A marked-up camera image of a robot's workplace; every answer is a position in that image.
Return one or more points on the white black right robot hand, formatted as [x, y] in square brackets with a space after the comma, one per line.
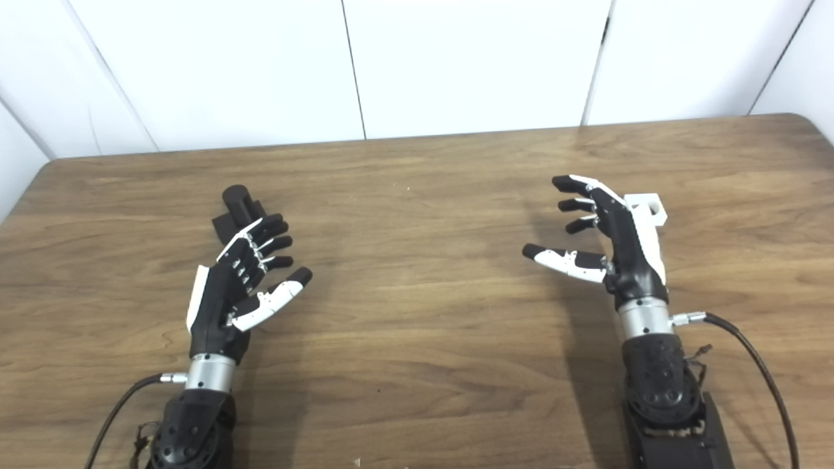
[629, 260]

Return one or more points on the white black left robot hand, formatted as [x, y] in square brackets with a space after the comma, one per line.
[215, 306]

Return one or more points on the white square piece with hole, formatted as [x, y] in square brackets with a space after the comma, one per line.
[645, 203]

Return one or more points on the black peg with square base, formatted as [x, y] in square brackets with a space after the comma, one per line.
[236, 202]

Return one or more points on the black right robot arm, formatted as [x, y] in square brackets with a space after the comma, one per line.
[658, 391]

